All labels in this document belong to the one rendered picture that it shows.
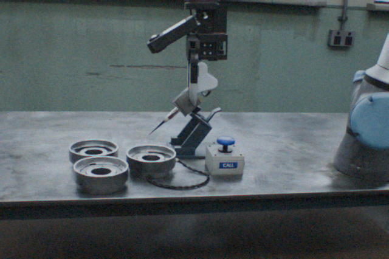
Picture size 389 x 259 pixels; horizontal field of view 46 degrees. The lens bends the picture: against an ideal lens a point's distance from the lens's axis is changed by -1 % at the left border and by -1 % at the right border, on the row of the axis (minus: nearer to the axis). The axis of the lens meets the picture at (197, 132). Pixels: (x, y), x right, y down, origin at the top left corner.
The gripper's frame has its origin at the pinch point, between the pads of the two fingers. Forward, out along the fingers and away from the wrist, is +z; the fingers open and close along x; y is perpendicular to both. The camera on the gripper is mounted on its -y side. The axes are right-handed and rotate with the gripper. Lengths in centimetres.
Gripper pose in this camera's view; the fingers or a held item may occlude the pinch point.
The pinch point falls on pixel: (191, 98)
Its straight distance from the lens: 101.0
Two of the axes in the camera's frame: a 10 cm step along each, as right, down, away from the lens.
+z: -0.1, 9.7, 2.6
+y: 9.9, -0.2, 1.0
